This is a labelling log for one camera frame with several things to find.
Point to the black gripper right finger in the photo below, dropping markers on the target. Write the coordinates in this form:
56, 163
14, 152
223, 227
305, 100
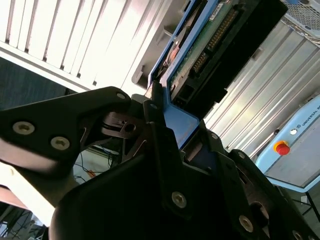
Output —
240, 175

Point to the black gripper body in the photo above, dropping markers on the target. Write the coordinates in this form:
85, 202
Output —
112, 205

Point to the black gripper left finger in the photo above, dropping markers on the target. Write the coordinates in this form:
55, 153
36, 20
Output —
50, 117

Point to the hard disk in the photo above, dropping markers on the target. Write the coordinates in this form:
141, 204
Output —
215, 45

